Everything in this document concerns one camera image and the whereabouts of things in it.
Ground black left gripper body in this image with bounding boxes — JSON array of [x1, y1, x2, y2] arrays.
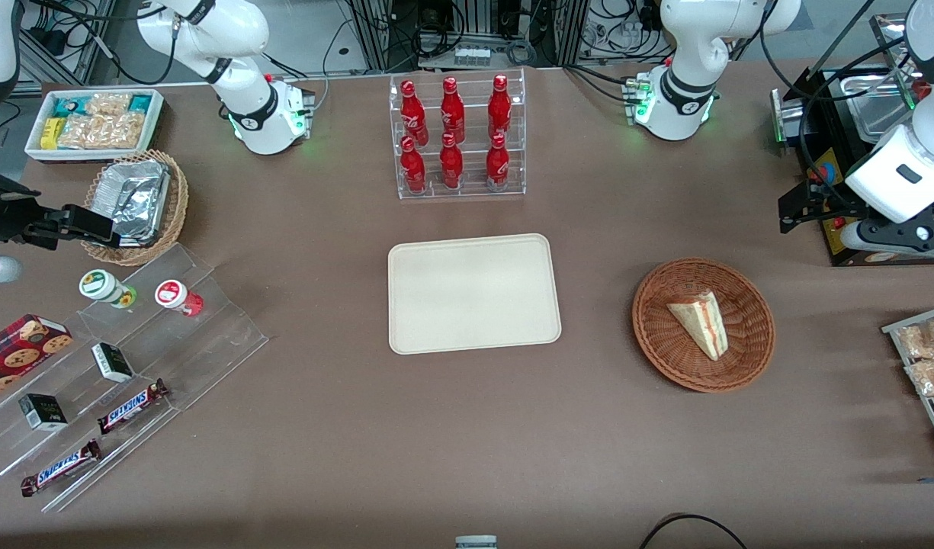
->
[[816, 178, 858, 223]]

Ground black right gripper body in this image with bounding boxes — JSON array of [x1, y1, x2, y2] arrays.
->
[[0, 172, 42, 245]]

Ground triangular sandwich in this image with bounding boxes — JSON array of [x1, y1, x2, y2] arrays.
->
[[667, 290, 730, 361]]

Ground tan wicker basket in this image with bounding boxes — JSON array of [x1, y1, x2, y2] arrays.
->
[[81, 149, 190, 267]]

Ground tray of packaged snacks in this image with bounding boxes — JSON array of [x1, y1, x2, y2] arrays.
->
[[881, 303, 934, 467]]

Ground brown round wicker basket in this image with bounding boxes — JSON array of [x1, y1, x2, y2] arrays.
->
[[632, 258, 777, 394]]

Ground beige plastic tray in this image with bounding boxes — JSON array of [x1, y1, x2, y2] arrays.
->
[[388, 233, 563, 356]]

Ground black food warmer machine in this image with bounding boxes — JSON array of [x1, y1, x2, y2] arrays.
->
[[770, 14, 934, 268]]

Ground stacked aluminium foil trays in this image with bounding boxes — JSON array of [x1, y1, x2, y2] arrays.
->
[[91, 159, 172, 246]]

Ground green lid sunflower jar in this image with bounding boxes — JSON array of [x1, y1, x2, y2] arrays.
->
[[79, 269, 138, 310]]

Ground white rectangular snack bin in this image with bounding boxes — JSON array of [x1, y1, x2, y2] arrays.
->
[[25, 88, 165, 163]]

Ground large clear cracker bag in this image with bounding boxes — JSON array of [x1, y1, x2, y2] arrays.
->
[[57, 111, 146, 150]]

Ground steel warmer pan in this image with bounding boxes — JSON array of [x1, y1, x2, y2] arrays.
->
[[844, 72, 917, 143]]

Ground red lid strawberry jar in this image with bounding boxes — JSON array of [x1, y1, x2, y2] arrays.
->
[[154, 279, 205, 318]]

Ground small clear cracker bag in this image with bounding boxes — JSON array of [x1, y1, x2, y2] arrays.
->
[[84, 92, 133, 117]]

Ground red chocolate cookie box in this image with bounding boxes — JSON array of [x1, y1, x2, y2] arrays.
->
[[0, 313, 74, 406]]

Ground small black carton box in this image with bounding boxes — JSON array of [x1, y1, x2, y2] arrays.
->
[[18, 393, 69, 432], [91, 342, 135, 384]]

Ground clear acrylic stepped display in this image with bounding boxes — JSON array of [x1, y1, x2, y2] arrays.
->
[[0, 243, 270, 513]]

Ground clear bag of pastries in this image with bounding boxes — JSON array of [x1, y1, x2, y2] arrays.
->
[[904, 357, 934, 400], [896, 316, 934, 360]]

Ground Snickers chocolate bar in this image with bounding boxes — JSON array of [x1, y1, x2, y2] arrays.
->
[[20, 438, 102, 499], [96, 378, 169, 436]]

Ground red cola bottle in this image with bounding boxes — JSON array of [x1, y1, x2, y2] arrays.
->
[[487, 74, 512, 140], [400, 80, 430, 147], [440, 76, 467, 144], [485, 133, 511, 192], [400, 136, 428, 194], [438, 133, 465, 190]]

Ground clear acrylic bottle rack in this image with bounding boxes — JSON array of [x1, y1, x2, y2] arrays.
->
[[389, 68, 528, 201]]

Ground aluminium equipment rack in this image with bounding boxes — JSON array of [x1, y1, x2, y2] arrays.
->
[[345, 0, 614, 74]]

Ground black cable loop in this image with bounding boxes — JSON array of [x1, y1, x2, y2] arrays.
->
[[637, 512, 750, 549]]

